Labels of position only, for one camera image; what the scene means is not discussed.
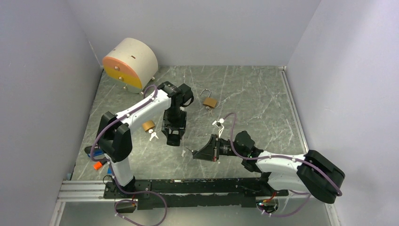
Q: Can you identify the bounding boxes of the silver keys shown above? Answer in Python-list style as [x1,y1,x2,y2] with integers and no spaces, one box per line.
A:
[206,106,213,116]

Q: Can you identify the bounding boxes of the blue usb stick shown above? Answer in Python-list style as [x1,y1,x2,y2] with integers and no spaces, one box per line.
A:
[84,145,103,158]

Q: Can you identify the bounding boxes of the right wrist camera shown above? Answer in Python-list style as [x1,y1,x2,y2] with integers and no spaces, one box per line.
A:
[212,118,225,138]

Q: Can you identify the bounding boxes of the round cream drawer cabinet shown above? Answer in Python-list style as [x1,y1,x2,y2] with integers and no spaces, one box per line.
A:
[102,38,159,93]

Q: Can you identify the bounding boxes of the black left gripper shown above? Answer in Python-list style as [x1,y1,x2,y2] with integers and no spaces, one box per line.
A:
[161,106,186,139]

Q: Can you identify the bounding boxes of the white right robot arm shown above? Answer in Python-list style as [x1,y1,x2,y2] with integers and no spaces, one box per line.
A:
[191,130,345,204]

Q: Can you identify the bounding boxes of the large brass padlock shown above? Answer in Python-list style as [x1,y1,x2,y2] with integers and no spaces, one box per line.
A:
[200,89,217,109]

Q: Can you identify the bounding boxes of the orange black marker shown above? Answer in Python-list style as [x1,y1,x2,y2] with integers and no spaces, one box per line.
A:
[93,160,107,170]

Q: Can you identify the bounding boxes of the black padlock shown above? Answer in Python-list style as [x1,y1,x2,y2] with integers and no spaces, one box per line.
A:
[167,134,181,146]

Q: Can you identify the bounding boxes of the black base frame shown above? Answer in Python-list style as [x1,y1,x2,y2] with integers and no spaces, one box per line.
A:
[103,178,289,210]

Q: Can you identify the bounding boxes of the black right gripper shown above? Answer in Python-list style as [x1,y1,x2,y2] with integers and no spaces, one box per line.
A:
[193,134,246,162]

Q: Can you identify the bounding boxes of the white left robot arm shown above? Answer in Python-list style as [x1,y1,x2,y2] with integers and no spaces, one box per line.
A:
[92,81,194,198]

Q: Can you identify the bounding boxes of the small brass padlock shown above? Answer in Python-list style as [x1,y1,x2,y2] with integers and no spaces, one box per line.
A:
[142,120,156,132]

